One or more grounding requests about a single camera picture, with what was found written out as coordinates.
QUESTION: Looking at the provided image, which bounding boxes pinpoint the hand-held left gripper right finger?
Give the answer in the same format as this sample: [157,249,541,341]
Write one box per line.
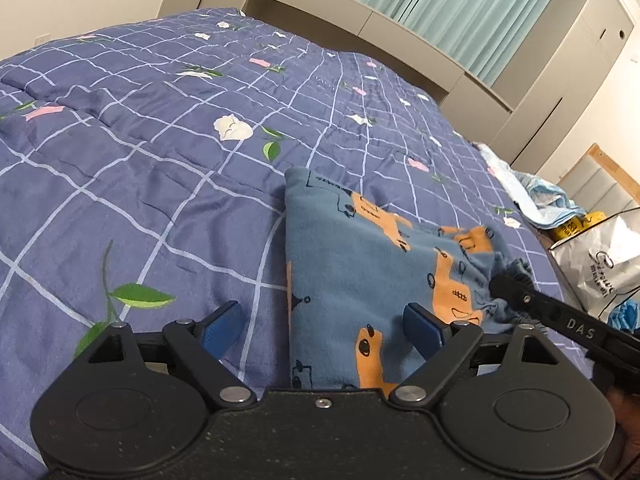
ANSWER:
[387,302,565,411]

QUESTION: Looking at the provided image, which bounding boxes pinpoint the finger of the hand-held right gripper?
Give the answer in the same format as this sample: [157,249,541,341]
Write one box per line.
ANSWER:
[488,270,640,358]

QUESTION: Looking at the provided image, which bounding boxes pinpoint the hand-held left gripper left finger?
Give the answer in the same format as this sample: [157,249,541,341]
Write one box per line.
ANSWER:
[87,300,259,411]

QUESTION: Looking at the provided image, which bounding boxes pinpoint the blue pants with orange print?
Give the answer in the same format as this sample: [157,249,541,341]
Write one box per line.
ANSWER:
[283,166,543,395]

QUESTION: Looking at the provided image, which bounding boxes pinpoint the blue plastic bag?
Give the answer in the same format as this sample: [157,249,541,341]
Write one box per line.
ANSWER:
[606,299,640,332]

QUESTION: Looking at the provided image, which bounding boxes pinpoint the white plastic bag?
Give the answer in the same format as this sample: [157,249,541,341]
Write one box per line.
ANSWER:
[547,212,640,317]

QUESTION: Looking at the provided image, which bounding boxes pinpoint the yellow packet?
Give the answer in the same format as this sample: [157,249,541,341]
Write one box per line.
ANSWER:
[549,211,607,242]

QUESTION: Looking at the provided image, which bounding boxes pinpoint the light blue white blanket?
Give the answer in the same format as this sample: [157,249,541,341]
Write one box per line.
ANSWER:
[475,142,587,231]

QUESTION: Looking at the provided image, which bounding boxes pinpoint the blue plaid floral quilt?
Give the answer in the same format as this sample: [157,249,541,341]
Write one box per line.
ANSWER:
[0,6,598,473]

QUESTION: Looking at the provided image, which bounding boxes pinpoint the beige wardrobe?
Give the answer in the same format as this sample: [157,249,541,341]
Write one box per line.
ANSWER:
[507,0,637,186]

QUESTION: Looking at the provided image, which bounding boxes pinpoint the teal curtain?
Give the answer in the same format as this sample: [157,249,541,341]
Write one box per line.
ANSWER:
[289,0,571,88]

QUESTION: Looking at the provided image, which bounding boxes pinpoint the wooden frame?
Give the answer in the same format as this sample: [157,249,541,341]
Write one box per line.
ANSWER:
[557,143,640,221]

